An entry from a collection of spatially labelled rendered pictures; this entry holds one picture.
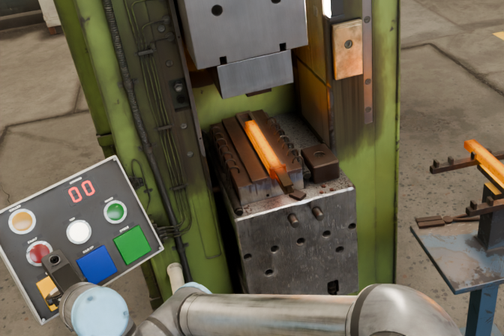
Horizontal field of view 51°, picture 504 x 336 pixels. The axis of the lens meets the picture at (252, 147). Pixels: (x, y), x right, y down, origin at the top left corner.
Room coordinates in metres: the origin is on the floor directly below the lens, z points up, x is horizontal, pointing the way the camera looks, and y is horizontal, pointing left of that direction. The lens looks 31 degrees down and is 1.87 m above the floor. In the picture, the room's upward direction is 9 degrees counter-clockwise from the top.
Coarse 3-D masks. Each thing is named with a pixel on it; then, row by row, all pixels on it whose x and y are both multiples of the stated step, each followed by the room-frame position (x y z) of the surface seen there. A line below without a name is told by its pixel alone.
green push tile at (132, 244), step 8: (128, 232) 1.05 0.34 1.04; (136, 232) 1.05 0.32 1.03; (112, 240) 1.03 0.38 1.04; (120, 240) 1.03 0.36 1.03; (128, 240) 1.04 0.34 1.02; (136, 240) 1.04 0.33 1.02; (144, 240) 1.05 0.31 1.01; (120, 248) 1.02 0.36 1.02; (128, 248) 1.02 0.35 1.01; (136, 248) 1.03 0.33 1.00; (144, 248) 1.03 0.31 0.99; (128, 256) 1.01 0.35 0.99; (136, 256) 1.02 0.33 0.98; (128, 264) 1.00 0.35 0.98
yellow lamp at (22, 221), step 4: (20, 212) 1.00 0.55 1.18; (24, 212) 1.00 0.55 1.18; (16, 216) 0.99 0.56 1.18; (20, 216) 1.00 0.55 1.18; (24, 216) 1.00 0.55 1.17; (28, 216) 1.00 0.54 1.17; (12, 220) 0.98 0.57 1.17; (16, 220) 0.99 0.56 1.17; (20, 220) 0.99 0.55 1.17; (24, 220) 0.99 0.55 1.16; (28, 220) 0.99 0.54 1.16; (32, 220) 1.00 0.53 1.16; (12, 224) 0.98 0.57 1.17; (16, 224) 0.98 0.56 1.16; (20, 224) 0.98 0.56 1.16; (24, 224) 0.99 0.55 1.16; (28, 224) 0.99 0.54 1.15; (16, 228) 0.98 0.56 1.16; (20, 228) 0.98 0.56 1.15; (24, 228) 0.98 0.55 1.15; (28, 228) 0.98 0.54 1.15
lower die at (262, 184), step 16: (240, 112) 1.68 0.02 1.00; (256, 112) 1.68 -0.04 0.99; (224, 128) 1.62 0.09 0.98; (240, 128) 1.58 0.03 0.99; (272, 128) 1.55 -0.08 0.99; (224, 144) 1.51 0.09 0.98; (240, 144) 1.48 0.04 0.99; (272, 144) 1.44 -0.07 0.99; (224, 160) 1.44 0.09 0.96; (240, 160) 1.39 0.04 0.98; (256, 160) 1.36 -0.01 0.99; (288, 160) 1.33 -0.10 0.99; (240, 176) 1.31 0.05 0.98; (256, 176) 1.28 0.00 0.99; (240, 192) 1.25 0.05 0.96; (256, 192) 1.26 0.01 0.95; (272, 192) 1.27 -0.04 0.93
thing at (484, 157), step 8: (464, 144) 1.35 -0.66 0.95; (472, 144) 1.33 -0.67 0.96; (480, 152) 1.28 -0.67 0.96; (488, 152) 1.27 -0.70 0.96; (480, 160) 1.26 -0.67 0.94; (488, 160) 1.23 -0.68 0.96; (496, 160) 1.23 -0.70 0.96; (488, 168) 1.22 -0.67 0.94; (496, 168) 1.19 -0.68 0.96; (496, 176) 1.18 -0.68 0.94
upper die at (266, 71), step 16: (224, 64) 1.26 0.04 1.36; (240, 64) 1.26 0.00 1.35; (256, 64) 1.27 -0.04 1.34; (272, 64) 1.28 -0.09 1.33; (288, 64) 1.29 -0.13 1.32; (224, 80) 1.25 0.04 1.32; (240, 80) 1.26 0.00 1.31; (256, 80) 1.27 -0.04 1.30; (272, 80) 1.28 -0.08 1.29; (288, 80) 1.29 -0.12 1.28; (224, 96) 1.25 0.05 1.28
